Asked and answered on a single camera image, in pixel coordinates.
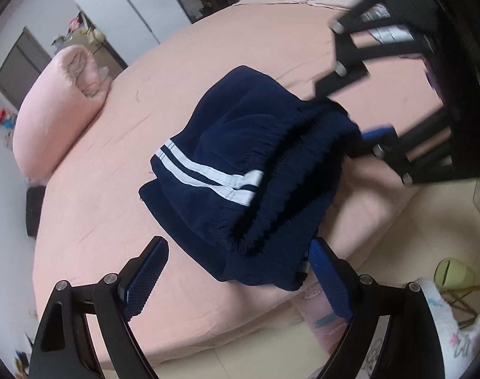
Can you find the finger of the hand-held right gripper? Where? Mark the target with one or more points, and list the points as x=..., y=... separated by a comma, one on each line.
x=378, y=133
x=342, y=81

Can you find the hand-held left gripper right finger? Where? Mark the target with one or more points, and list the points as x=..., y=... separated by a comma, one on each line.
x=327, y=280

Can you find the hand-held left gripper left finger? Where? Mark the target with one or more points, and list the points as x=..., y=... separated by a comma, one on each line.
x=145, y=280

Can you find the navy white-striped shorts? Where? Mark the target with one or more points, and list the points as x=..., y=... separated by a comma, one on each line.
x=232, y=126

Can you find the pink printed cloth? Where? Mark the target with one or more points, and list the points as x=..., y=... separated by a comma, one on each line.
x=319, y=327

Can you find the white printed garment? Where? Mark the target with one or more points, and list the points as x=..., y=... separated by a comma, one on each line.
x=390, y=33

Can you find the bed with pink sheet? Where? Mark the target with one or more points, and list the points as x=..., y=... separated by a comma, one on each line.
x=105, y=213

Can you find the pale green chair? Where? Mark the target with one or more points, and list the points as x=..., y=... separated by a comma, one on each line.
x=453, y=274

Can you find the person's printed pajama pants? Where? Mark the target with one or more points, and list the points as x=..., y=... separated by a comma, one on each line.
x=449, y=323

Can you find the black backpack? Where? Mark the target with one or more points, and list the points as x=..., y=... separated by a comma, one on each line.
x=34, y=209

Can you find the rolled pink quilt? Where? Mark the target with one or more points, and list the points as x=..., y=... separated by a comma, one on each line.
x=46, y=118

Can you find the red and blue plush toy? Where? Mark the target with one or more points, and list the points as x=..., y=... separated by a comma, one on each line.
x=3, y=116

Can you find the white wardrobe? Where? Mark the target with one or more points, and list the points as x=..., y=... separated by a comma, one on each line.
x=125, y=0

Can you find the dark door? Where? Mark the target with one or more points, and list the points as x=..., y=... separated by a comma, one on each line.
x=19, y=67

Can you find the cream hanging handbag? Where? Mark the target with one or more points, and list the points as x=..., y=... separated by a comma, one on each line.
x=94, y=35

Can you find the pink plush toy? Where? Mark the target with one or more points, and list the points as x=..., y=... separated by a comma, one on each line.
x=76, y=21

